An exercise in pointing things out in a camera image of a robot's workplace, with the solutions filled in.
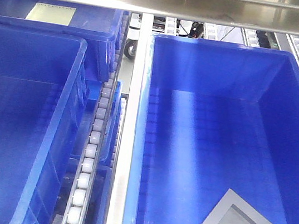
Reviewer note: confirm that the steel vertical divider post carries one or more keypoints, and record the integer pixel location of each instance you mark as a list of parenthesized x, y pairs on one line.
[(124, 154)]

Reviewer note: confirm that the blue bin front left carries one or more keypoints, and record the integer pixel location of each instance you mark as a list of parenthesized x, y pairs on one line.
[(43, 95)]

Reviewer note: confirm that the blue bin with paper label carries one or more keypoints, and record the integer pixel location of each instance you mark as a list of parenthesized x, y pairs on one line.
[(100, 27)]

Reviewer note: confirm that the large empty blue target bin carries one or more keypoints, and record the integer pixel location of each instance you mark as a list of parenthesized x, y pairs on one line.
[(214, 116)]

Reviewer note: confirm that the white roller conveyor track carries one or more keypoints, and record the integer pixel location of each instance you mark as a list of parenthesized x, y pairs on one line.
[(92, 143)]

